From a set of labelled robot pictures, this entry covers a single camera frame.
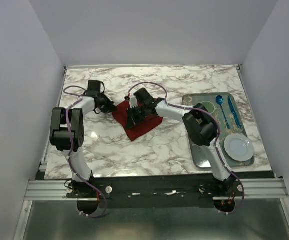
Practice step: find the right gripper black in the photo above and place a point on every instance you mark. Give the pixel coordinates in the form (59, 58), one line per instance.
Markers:
(131, 121)

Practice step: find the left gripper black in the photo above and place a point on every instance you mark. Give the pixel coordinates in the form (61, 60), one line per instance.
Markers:
(110, 106)

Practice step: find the dark red cloth napkin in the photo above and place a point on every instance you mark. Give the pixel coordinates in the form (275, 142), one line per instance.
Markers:
(150, 122)

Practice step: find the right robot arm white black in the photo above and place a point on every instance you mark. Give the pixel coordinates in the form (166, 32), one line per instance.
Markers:
(202, 128)

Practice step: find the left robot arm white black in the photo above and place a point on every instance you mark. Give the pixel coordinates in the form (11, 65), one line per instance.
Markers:
(67, 131)

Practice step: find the light green cup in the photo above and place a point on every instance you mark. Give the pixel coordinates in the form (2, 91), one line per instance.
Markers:
(210, 107)

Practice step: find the blue metallic spoon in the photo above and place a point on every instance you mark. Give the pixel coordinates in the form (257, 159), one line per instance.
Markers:
(220, 101)

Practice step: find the blue metallic knife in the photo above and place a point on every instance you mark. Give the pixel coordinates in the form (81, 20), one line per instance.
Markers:
(234, 113)

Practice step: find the pale blue small plate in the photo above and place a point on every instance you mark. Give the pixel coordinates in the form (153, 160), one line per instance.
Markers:
(239, 147)

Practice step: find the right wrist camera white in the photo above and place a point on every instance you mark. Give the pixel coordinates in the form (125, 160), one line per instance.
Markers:
(133, 102)

